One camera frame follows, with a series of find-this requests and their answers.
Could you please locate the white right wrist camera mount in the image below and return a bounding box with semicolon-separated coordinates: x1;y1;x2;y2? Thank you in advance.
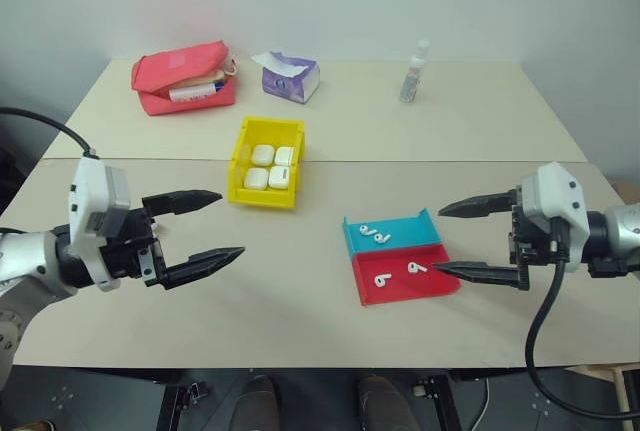
519;160;592;273

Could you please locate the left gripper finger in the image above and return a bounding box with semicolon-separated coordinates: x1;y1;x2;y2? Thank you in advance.
141;189;225;219
159;246;247;292

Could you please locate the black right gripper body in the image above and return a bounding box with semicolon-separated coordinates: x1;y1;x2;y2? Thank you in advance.
508;185;557;293

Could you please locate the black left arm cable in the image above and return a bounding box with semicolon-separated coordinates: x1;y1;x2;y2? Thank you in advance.
0;107;99;160

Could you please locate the white tube with red print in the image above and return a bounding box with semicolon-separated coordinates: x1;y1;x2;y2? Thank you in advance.
168;81;227;104

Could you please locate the purple tissue pack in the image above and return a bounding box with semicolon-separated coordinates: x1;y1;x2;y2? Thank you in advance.
250;50;322;104

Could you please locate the clear spray bottle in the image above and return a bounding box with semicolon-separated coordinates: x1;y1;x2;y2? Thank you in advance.
397;39;432;106

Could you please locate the black table leg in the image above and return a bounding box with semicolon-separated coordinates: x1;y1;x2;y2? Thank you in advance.
157;383;190;431
427;374;462;431

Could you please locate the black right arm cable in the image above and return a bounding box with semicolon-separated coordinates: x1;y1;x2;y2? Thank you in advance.
524;218;640;421

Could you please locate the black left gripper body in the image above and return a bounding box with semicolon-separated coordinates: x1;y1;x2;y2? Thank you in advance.
98;205;170;290

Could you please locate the dark rounded shape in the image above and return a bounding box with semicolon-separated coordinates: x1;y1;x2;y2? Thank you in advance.
356;374;402;431
243;374;282;431

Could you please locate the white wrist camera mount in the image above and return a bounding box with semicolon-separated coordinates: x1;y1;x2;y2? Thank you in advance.
67;156;132;293
519;160;592;273

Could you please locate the red plastic tray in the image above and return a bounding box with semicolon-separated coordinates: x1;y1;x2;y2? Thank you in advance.
350;242;463;308

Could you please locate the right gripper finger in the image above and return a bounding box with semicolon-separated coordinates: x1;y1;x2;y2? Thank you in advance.
431;260;522;289
437;189;519;219

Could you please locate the beige item in pouch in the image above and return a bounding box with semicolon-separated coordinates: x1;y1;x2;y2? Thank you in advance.
171;67;227;91

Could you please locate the red fabric pouch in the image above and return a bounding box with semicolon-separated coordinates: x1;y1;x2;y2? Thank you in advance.
130;40;239;117

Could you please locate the yellow plastic bin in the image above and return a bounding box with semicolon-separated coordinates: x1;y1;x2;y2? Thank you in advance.
226;116;308;213

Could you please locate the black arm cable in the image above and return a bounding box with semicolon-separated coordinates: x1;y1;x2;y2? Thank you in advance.
524;218;640;421
0;107;99;160

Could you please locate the blue plastic tray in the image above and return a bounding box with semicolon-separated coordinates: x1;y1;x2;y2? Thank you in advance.
341;206;446;256

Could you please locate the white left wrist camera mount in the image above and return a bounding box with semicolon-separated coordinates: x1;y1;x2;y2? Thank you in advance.
67;156;132;293

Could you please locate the light wooden frame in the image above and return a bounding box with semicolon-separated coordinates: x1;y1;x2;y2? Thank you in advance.
573;362;640;416

